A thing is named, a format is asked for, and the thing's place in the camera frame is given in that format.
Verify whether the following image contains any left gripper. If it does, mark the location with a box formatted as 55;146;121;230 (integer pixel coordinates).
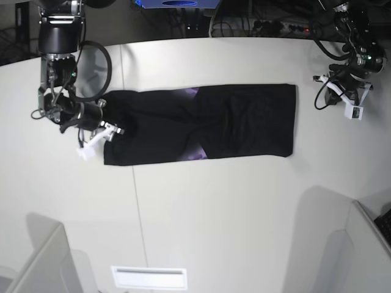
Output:
314;64;370;106

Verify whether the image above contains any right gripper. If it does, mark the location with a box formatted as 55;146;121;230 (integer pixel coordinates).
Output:
59;99;125;142

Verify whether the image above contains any black T-shirt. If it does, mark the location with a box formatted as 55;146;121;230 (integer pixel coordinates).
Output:
103;84;296;166

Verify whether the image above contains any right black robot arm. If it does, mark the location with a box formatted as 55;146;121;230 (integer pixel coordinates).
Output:
37;1;124;141

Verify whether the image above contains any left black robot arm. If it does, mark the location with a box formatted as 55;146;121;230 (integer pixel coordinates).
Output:
309;1;387;110

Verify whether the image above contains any blue box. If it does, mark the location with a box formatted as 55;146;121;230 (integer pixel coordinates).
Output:
134;0;220;9

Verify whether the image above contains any black keyboard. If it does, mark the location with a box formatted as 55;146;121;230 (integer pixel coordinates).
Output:
375;210;391;245

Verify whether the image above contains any white left partition panel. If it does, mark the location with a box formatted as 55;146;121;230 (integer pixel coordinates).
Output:
1;213;100;292

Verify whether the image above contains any white partition panel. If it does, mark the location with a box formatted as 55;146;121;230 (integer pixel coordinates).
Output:
314;201;390;292
1;213;100;292

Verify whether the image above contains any white right partition panel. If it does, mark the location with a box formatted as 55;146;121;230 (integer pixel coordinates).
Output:
314;201;390;292

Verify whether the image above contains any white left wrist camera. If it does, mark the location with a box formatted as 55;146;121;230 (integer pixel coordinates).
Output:
341;82;372;120

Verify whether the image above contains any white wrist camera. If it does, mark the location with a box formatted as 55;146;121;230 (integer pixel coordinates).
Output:
76;128;113;161
341;82;372;120

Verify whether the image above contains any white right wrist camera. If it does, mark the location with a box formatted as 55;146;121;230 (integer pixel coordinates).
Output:
76;128;113;161

